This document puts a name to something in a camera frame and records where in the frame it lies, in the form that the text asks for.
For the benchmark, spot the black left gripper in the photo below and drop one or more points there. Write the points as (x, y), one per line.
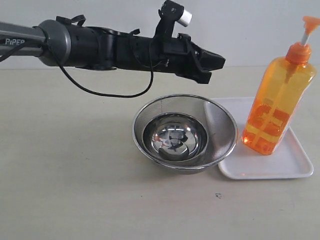
(182, 57)

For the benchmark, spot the orange pump soap bottle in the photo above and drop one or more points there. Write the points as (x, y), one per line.
(280, 91)

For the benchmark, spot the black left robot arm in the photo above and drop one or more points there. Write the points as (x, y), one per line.
(69, 43)

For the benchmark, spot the small stainless steel bowl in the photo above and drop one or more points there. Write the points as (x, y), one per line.
(175, 137)

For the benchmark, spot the steel mesh strainer basket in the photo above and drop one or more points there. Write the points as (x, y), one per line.
(221, 127)

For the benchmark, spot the white rectangular plastic tray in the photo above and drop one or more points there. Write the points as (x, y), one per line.
(289, 161)

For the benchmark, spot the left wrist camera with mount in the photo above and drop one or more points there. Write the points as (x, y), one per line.
(170, 13)

